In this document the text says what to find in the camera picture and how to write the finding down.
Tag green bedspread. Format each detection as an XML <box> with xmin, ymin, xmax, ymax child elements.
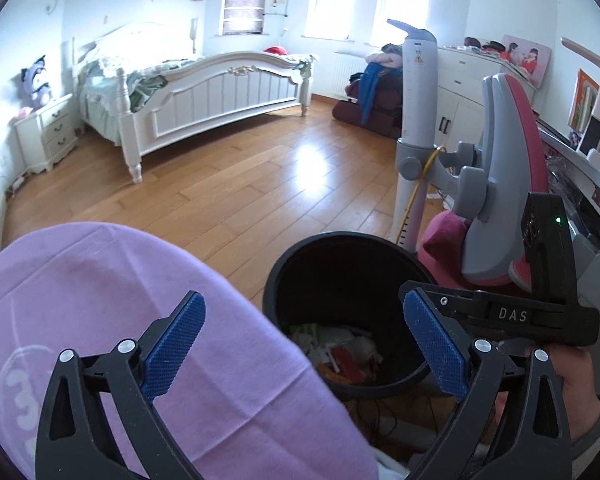
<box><xmin>77</xmin><ymin>57</ymin><xmax>168</xmax><ymax>146</ymax></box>

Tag framed photo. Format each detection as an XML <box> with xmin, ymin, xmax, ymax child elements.
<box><xmin>497</xmin><ymin>34</ymin><xmax>553</xmax><ymax>88</ymax></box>

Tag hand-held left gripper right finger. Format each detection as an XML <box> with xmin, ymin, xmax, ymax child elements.
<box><xmin>402</xmin><ymin>290</ymin><xmax>573</xmax><ymax>480</ymax></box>

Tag orange book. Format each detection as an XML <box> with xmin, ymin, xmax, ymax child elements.
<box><xmin>567</xmin><ymin>70</ymin><xmax>600</xmax><ymax>131</ymax></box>

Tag yellow cable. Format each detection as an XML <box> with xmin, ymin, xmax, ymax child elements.
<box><xmin>402</xmin><ymin>145</ymin><xmax>446</xmax><ymax>246</ymax></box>

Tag black cables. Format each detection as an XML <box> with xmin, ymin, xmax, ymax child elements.
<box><xmin>352</xmin><ymin>395</ymin><xmax>443</xmax><ymax>448</ymax></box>

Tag person's right hand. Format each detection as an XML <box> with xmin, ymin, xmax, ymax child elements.
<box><xmin>495</xmin><ymin>345</ymin><xmax>600</xmax><ymax>446</ymax></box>

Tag white wooden bed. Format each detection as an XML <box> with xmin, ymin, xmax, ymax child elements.
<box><xmin>62</xmin><ymin>22</ymin><xmax>320</xmax><ymax>183</ymax></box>

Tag purple plush toy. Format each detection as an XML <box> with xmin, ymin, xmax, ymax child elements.
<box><xmin>21</xmin><ymin>55</ymin><xmax>55</xmax><ymax>108</ymax></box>

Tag pile of clothes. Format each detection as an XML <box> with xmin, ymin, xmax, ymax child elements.
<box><xmin>365</xmin><ymin>44</ymin><xmax>406</xmax><ymax>68</ymax></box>

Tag dark red armchair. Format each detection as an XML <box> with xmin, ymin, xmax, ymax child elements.
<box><xmin>332</xmin><ymin>67</ymin><xmax>406</xmax><ymax>138</ymax></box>

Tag purple tablecloth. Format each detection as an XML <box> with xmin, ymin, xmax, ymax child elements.
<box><xmin>0</xmin><ymin>222</ymin><xmax>381</xmax><ymax>480</ymax></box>

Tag white radiator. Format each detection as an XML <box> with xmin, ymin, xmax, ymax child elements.
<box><xmin>330</xmin><ymin>51</ymin><xmax>368</xmax><ymax>101</ymax></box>

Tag white dresser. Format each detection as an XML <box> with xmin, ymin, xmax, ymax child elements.
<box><xmin>400</xmin><ymin>46</ymin><xmax>536</xmax><ymax>146</ymax></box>

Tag yellow orange wrapper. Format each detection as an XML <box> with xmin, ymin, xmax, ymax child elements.
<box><xmin>325</xmin><ymin>347</ymin><xmax>376</xmax><ymax>383</ymax></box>

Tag white framed window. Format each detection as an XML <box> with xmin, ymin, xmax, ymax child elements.
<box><xmin>302</xmin><ymin>0</ymin><xmax>358</xmax><ymax>41</ymax></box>
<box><xmin>367</xmin><ymin>0</ymin><xmax>436</xmax><ymax>46</ymax></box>

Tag floral pillow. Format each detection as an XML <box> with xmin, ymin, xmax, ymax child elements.
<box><xmin>97</xmin><ymin>55</ymin><xmax>131</xmax><ymax>73</ymax></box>

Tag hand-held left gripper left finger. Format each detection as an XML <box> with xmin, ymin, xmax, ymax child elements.
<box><xmin>35</xmin><ymin>291</ymin><xmax>207</xmax><ymax>480</ymax></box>

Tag grey pink study chair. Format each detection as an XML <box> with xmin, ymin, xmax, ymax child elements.
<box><xmin>386</xmin><ymin>19</ymin><xmax>553</xmax><ymax>291</ymax></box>

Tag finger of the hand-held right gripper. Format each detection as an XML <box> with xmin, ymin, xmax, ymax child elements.
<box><xmin>399</xmin><ymin>280</ymin><xmax>486</xmax><ymax>328</ymax></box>

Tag blue garment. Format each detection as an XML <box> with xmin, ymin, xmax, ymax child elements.
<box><xmin>356</xmin><ymin>62</ymin><xmax>388</xmax><ymax>126</ymax></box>

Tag person's right forearm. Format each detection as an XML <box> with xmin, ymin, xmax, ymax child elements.
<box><xmin>570</xmin><ymin>400</ymin><xmax>600</xmax><ymax>480</ymax></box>

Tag white nightstand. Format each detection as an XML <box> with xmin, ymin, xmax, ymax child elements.
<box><xmin>14</xmin><ymin>92</ymin><xmax>80</xmax><ymax>176</ymax></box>

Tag black trash bin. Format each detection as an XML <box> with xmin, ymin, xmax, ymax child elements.
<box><xmin>262</xmin><ymin>232</ymin><xmax>443</xmax><ymax>401</ymax></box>

